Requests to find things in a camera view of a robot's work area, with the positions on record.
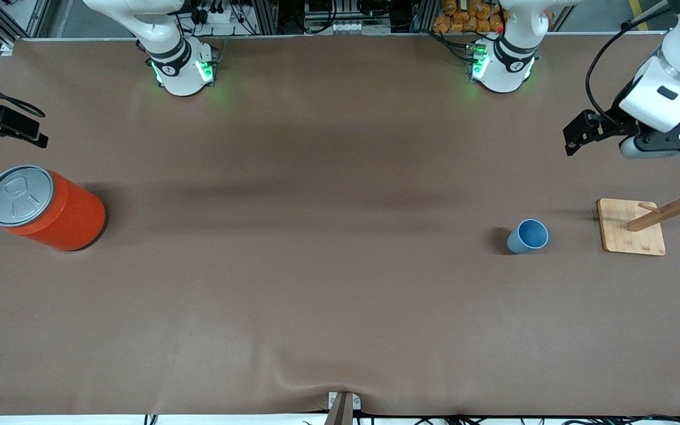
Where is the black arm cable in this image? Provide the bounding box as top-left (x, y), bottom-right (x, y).
top-left (584, 0), bottom-right (674, 122)
top-left (0, 66), bottom-right (47, 119)

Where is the brown table mat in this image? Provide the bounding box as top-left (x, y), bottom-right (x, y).
top-left (0, 34), bottom-right (680, 417)

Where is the light blue plastic cup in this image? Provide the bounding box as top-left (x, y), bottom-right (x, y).
top-left (506, 218), bottom-right (550, 256)

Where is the wooden mug tree rack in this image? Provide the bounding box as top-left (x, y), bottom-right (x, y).
top-left (597, 158), bottom-right (680, 256)

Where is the orange snack bags pile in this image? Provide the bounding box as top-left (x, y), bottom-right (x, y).
top-left (433, 0), bottom-right (506, 34)

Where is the orange can with grey lid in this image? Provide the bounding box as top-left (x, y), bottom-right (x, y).
top-left (0, 165), bottom-right (107, 253)

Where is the metal table clamp bracket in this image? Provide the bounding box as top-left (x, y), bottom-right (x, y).
top-left (327, 391), bottom-right (362, 425)

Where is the white power strip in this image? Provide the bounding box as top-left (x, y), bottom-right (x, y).
top-left (305, 21), bottom-right (392, 35)

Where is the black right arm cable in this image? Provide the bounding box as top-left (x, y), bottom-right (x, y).
top-left (0, 66), bottom-right (47, 119)

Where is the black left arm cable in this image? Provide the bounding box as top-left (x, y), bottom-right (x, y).
top-left (584, 0), bottom-right (674, 122)

